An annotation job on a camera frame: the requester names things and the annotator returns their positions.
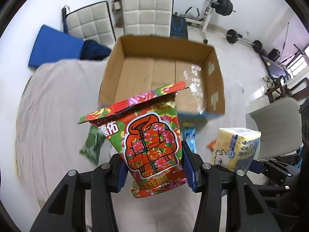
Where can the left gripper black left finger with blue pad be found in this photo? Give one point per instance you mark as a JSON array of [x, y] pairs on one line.
[[65, 208]]

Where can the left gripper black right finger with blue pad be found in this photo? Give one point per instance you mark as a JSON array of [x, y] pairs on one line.
[[247, 209]]

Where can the yellow tissue pack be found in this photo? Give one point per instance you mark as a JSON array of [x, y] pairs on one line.
[[235, 148]]

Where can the green snack bag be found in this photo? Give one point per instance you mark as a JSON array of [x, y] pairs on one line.
[[92, 146]]

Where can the blue Nestle powder pouch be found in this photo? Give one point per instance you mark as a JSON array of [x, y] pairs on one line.
[[189, 135]]

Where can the red floral snack bag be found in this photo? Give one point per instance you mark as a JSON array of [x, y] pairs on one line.
[[144, 130]]

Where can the grey armchair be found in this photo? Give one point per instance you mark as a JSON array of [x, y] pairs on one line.
[[280, 126]]

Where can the wooden side table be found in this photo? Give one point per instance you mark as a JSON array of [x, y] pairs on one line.
[[276, 90]]

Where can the open cardboard box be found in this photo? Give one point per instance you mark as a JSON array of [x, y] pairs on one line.
[[139, 64]]

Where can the dark blue cloth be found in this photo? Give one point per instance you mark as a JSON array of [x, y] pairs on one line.
[[92, 50]]

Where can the blue foam mat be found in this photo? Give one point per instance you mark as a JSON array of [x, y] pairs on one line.
[[52, 45]]

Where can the barbell on floor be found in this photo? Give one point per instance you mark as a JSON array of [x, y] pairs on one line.
[[233, 37]]

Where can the white quilted chair left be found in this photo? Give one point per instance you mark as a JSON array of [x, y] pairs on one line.
[[92, 22]]

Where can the white quilted chair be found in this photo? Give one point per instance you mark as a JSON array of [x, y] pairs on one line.
[[147, 17], [92, 22]]

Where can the black weight bench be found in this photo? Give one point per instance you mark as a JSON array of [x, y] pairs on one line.
[[178, 28]]

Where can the white quilted chair centre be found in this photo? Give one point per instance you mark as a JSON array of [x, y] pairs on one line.
[[147, 17]]

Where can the white squat rack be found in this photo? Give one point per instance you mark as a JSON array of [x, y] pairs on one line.
[[201, 21]]

